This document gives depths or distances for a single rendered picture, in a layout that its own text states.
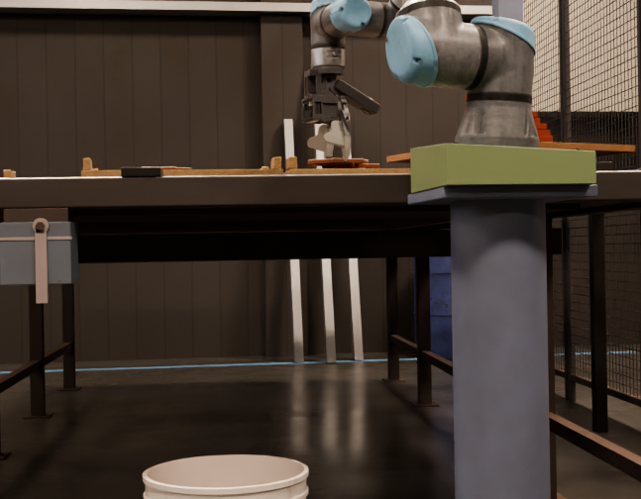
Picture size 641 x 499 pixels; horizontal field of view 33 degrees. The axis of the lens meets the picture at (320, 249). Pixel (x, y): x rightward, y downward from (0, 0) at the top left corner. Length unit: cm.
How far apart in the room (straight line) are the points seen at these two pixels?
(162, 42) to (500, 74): 614
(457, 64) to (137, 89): 611
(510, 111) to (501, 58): 9
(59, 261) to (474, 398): 81
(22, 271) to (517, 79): 98
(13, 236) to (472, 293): 87
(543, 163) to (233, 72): 619
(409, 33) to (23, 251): 83
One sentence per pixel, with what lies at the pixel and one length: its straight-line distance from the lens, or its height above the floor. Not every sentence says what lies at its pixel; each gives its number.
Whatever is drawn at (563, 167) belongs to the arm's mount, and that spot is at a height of 90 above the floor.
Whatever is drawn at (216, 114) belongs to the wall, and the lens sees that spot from 787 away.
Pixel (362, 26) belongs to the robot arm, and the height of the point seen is 123.
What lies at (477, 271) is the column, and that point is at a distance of 189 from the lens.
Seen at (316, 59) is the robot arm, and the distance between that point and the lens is 237.
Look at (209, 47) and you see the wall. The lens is 794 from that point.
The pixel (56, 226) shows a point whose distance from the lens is 210.
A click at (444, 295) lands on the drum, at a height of 44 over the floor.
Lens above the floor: 77
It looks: level
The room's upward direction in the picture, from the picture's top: 1 degrees counter-clockwise
